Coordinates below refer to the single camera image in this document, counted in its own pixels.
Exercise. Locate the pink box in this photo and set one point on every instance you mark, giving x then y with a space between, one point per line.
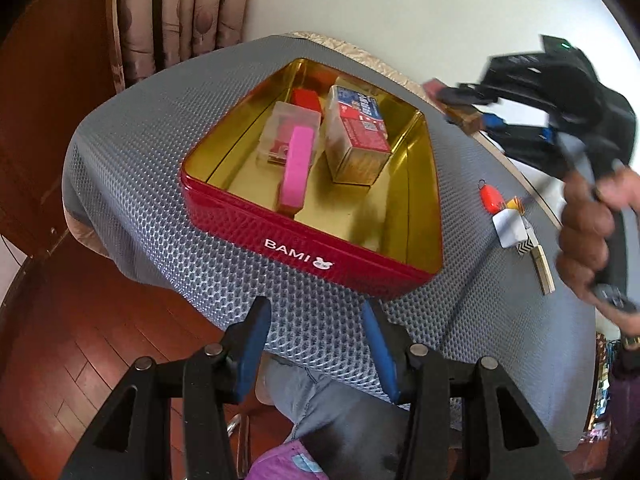
297 175

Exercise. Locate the purple cloth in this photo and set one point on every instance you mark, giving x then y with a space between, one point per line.
280 465

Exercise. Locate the gold wristwatch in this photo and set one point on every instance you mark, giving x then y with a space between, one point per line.
632 341

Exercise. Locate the red lipstick with gold cap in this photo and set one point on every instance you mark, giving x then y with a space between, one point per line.
465 119

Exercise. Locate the clear plastic box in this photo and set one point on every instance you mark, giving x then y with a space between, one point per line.
280 125

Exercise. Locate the yellow orange striped cube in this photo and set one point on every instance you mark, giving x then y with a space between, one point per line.
512 205

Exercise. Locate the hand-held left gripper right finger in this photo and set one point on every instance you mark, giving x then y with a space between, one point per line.
378 355

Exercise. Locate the small red block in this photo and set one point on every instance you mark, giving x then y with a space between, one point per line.
306 97

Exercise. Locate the brown wooden door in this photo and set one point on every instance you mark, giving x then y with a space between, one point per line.
50 85

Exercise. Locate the clear case with blue card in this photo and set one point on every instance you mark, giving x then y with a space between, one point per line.
350 97

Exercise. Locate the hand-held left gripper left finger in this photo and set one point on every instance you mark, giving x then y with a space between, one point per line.
252 345

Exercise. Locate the gold lighter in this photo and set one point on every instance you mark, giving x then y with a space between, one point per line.
545 272

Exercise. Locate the beige leaf print curtain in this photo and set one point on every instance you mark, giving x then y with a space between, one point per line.
175 10

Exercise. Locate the colourful patterned cloth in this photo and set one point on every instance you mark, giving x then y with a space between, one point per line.
601 385

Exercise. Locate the red card box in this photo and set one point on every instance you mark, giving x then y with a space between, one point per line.
362 135

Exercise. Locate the person's grey trouser leg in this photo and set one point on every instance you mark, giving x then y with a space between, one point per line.
325 410

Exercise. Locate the person's right hand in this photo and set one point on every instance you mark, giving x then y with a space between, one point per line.
582 220

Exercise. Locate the white charger cube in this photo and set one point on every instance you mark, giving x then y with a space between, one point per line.
510 227

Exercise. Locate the metal chair frame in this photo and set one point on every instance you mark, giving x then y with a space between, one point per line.
240 440

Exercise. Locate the red oval float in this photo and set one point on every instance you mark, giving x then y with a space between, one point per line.
488 199

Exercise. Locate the person's right forearm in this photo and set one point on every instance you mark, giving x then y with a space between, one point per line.
627 395

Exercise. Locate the black white zigzag box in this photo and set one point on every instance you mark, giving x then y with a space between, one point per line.
526 247

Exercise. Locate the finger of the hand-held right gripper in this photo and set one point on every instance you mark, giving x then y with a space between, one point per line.
520 137
465 94

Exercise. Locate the red tin box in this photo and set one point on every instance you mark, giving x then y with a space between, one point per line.
310 255

